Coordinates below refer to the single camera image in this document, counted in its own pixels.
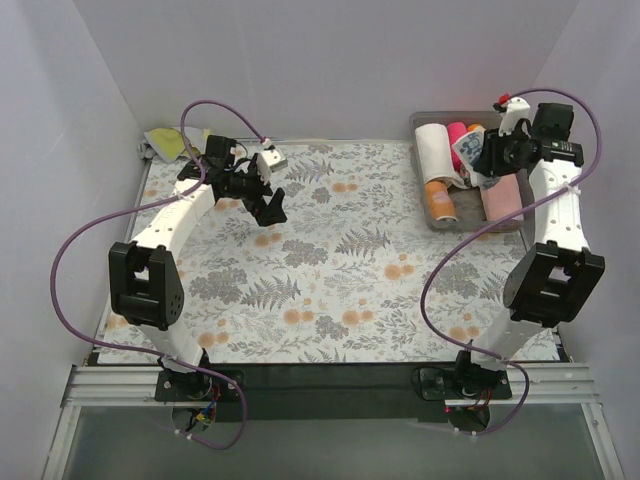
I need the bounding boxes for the yellow and grey cloths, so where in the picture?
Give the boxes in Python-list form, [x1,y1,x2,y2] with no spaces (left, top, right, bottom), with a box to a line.
[137,127,211,164]

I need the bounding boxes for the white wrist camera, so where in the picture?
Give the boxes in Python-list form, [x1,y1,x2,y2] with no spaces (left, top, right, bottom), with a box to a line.
[256,149,288,183]
[493,94,530,136]

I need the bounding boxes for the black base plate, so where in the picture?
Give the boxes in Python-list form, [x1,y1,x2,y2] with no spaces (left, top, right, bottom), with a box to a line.
[162,362,505,423]

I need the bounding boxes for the aluminium frame rail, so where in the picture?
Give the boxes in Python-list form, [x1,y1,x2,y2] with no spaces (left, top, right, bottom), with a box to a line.
[64,363,600,406]

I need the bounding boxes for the hot pink rolled towel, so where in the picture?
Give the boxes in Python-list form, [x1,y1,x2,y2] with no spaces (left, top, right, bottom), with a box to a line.
[446,122,467,173]

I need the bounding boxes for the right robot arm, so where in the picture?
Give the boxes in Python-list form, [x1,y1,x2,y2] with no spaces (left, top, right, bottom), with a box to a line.
[452,97,605,398]

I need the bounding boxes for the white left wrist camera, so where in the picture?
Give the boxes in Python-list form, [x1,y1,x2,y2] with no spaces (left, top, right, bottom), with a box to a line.
[256,149,288,183]

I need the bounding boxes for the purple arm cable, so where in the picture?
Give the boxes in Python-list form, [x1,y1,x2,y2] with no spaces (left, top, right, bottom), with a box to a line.
[49,99,276,450]
[419,88,601,437]

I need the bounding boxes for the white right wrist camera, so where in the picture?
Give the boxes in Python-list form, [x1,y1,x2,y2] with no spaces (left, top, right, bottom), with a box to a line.
[493,94,530,136]

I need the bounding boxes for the blue patterned towel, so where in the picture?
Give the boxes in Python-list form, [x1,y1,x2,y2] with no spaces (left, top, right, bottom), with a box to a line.
[452,130,485,169]

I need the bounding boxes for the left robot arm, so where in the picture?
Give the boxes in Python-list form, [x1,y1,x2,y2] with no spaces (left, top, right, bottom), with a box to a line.
[108,135,287,400]

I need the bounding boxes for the light pink rolled towel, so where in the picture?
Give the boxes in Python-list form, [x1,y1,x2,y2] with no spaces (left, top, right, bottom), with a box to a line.
[479,174,522,221]

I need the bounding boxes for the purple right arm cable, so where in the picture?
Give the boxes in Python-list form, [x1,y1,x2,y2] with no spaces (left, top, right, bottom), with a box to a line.
[419,88,601,437]

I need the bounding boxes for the floral table mat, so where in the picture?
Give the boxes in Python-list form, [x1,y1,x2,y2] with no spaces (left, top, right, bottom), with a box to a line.
[97,142,561,365]

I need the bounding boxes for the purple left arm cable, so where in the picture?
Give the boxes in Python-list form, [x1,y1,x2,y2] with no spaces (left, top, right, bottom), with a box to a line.
[49,99,276,450]

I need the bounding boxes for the white rolled towel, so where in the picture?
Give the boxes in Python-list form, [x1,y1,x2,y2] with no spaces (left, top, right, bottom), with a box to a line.
[414,123,466,189]

